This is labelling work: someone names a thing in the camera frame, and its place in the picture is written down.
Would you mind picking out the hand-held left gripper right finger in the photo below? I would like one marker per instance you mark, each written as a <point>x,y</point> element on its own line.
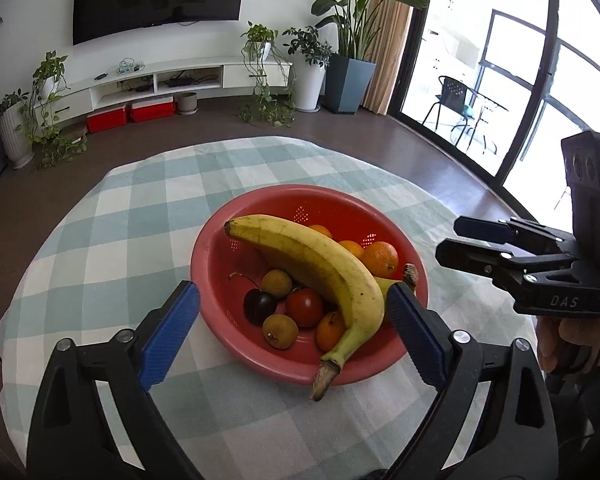
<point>417,340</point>

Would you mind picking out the round wooden plant stand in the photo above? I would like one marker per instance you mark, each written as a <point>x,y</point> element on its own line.
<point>75,134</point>

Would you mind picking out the small mandarin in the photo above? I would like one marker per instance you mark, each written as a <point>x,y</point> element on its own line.
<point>321,231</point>

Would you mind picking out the black metal outdoor table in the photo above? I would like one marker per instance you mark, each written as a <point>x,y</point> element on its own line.
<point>492,107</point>

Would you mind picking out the big-leaf plant in grey-blue pot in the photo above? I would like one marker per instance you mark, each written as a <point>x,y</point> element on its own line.
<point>347,85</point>

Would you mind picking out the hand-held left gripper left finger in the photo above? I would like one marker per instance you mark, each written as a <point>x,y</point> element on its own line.
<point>167,340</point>

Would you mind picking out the curved yellow banana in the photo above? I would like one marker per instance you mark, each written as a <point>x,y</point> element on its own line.
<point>320,265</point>

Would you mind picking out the white television cabinet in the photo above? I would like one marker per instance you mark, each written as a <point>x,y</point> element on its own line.
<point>180,66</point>

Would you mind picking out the black metal chair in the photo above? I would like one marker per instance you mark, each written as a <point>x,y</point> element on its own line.
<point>452,92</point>

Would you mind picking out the beige curtain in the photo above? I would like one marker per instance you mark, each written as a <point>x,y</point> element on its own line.
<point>395,60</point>

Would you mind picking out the small empty flower pot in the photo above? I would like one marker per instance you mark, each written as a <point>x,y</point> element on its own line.
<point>186,104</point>

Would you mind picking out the person's right hand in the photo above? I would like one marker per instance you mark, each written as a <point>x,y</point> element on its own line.
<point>550,340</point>

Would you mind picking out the large straight yellow banana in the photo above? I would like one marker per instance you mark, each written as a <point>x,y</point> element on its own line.
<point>382,282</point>

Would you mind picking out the red plastic colander bowl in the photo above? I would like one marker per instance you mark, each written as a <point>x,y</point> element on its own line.
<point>215,280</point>

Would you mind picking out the large orange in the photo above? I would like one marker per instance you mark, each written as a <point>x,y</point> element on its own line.
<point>380,259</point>

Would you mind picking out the medium orange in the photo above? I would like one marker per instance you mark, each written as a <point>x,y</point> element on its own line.
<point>351,249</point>

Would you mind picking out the dark red cherry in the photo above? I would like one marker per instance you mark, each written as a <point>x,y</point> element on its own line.
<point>259,307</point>

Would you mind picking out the mandarin with stem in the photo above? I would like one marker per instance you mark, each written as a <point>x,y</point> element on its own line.
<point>330,332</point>

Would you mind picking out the plant in white ribbed pot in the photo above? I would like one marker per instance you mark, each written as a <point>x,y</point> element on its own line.
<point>15,135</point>

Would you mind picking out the green white checked tablecloth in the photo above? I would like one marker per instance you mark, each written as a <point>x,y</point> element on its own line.
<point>105,240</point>

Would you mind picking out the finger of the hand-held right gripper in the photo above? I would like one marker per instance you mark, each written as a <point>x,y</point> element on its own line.
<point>470,255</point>
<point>485,230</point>

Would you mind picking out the red tomato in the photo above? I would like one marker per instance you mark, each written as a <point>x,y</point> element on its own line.
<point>304,308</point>

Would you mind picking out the trailing vine plant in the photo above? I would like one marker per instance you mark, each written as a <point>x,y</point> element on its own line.
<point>259,35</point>

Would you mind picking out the trailing pothos plant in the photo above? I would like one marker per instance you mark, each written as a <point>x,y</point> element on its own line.
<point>50,67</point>

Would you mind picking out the black framed glass door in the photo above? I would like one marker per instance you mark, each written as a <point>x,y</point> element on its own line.
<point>550,60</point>

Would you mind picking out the bushy plant in white pot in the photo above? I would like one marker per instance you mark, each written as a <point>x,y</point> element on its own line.
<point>307,85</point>

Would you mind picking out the black set-top box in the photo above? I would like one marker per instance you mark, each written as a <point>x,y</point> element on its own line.
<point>180,80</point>

